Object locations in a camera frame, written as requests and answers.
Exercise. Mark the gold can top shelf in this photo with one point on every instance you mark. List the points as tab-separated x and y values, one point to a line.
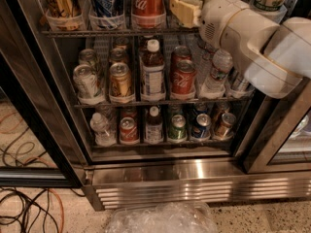
64	8

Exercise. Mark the brown juice bottle shelf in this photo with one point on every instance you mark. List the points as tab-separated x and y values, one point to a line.
152	69
153	127

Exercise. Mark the top wire shelf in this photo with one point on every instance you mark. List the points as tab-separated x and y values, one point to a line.
119	32

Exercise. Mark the blue can top shelf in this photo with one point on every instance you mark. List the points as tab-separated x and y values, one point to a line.
107	0

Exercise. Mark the blue can shelf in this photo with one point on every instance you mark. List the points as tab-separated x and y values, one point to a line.
107	0
201	127

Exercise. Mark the wire shelf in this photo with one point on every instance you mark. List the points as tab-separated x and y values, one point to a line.
162	102
119	32

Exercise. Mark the gold can shelf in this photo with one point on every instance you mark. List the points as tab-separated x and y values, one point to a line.
64	8
118	55
120	77

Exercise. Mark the red cola can middle rear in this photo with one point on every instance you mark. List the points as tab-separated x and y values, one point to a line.
180	53

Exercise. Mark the brown can bottom shelf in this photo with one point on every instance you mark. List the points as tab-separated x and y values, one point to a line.
224	125

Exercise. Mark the left glass fridge door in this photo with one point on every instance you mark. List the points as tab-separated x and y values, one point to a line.
35	79

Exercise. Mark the stainless steel fridge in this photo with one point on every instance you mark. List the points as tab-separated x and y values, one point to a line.
267	156

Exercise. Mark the red cola can middle front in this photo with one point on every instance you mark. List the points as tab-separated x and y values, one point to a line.
183	77

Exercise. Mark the green can bottom shelf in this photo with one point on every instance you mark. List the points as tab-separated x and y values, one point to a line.
177	128

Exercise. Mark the silver can shelf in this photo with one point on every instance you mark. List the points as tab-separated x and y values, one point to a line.
89	56
86	81

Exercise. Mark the silver can middle shelf rear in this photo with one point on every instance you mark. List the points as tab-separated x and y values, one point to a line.
89	56

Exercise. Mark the silver blue can middle front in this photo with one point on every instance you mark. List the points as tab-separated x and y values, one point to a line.
238	82

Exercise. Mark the gold can middle shelf rear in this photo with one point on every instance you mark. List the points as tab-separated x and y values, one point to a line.
118	55

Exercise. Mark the silver can middle shelf front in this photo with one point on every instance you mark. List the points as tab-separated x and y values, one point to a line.
86	81

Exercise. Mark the clear plastic bag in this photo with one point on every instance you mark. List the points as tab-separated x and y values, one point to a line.
173	217

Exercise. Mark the red cola can bottom shelf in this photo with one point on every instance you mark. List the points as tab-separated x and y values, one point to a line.
128	130

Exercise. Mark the brown juice bottle bottom shelf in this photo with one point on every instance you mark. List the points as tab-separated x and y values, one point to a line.
153	127

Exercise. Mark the gold can middle shelf front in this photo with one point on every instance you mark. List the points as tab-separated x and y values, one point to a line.
120	77

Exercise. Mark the brown juice bottle middle shelf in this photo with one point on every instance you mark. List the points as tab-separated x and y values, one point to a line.
152	69

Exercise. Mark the clear water bottle shelf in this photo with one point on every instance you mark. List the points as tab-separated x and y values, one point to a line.
222	62
104	133

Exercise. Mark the clear water bottle middle shelf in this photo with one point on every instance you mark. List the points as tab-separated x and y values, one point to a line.
222	62

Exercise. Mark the clear water bottle bottom shelf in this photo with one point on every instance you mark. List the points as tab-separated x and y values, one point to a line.
104	133

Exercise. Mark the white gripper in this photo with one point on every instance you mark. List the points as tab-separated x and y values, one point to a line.
216	20

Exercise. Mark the blue can bottom shelf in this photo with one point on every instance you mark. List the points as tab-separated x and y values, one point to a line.
201	127

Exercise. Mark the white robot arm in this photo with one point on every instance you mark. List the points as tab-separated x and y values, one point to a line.
273	57

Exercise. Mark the middle wire shelf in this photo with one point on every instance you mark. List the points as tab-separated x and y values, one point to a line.
162	102

